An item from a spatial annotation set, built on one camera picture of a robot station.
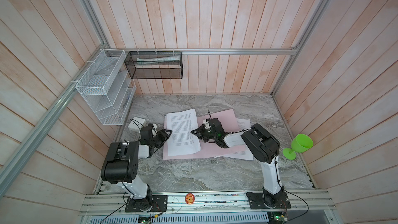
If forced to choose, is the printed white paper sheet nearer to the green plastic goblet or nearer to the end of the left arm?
the end of the left arm

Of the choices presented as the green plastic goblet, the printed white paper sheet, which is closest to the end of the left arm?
the printed white paper sheet

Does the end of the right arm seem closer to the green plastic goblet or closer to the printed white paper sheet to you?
the printed white paper sheet

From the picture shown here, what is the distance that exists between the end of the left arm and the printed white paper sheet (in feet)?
0.08

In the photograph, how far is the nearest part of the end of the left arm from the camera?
76cm

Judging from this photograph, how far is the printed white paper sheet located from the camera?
2.97ft

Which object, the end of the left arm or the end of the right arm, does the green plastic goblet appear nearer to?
the end of the right arm
